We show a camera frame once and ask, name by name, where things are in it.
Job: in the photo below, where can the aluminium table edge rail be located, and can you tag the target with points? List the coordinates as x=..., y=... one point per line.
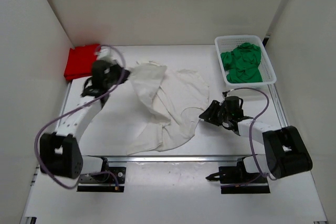
x=172, y=159

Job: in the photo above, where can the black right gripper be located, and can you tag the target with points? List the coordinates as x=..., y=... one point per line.
x=210, y=115

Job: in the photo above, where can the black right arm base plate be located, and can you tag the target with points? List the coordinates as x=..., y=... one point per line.
x=236, y=180

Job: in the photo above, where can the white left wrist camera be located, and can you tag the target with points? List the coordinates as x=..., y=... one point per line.
x=104, y=54

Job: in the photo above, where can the green t-shirt in basket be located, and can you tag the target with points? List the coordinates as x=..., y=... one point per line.
x=242, y=64

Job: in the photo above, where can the white plastic basket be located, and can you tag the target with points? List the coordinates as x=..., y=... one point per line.
x=229, y=43

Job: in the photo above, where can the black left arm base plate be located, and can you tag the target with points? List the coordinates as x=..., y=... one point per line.
x=111, y=180

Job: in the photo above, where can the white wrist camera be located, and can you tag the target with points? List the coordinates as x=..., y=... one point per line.
x=225, y=94
x=104, y=54

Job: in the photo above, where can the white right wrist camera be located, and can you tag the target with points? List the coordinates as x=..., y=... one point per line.
x=225, y=94

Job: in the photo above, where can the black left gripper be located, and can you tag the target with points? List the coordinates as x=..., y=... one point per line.
x=116, y=67

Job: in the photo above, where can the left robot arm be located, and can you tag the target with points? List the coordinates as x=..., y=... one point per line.
x=59, y=151

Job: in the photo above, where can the white t-shirt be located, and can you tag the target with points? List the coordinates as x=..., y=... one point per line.
x=174, y=98

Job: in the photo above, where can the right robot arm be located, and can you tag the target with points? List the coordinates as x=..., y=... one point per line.
x=276, y=151

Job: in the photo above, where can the red t-shirt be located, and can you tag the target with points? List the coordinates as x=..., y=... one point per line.
x=80, y=60

